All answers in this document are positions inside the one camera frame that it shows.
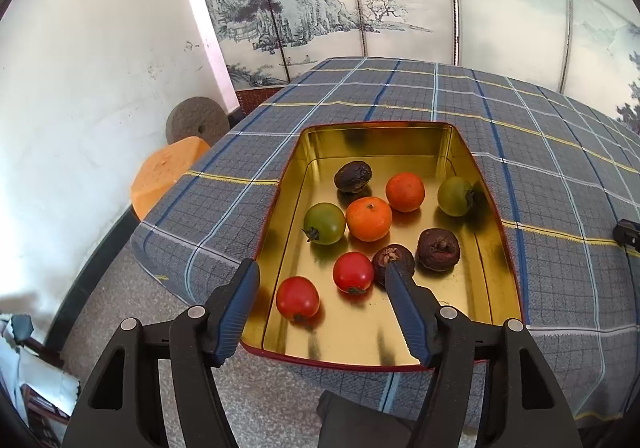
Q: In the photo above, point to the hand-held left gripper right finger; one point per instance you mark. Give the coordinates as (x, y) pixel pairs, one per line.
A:
(407, 313)

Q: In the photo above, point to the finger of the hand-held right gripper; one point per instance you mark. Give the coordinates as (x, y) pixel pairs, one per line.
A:
(629, 234)

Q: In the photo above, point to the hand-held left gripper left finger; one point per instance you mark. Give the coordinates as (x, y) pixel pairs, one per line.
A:
(237, 315)

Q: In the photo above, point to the dark wrinkled passion fruit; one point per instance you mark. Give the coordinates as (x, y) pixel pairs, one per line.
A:
(353, 176)
(438, 249)
(392, 255)

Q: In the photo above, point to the red tin box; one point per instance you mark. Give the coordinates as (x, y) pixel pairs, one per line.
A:
(350, 328)

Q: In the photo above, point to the red tomato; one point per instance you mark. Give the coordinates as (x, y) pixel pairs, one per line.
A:
(353, 272)
(297, 298)

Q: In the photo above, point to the orange tangerine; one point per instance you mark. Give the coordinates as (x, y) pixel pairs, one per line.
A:
(369, 219)
(405, 192)

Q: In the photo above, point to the green tomato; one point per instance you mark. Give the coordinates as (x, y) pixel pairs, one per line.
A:
(454, 196)
(326, 223)

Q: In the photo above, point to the grey plaid tablecloth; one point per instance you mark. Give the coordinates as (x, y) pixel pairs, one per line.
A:
(550, 188)

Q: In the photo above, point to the person's dark trouser leg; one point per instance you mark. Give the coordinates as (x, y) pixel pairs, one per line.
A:
(355, 423)

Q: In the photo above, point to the orange plastic stool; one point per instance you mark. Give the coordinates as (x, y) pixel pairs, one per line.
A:
(167, 175)

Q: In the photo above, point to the round grey millstone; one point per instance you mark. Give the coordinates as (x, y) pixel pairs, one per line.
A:
(192, 120)

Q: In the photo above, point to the white cloth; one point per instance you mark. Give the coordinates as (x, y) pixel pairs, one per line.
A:
(35, 373)

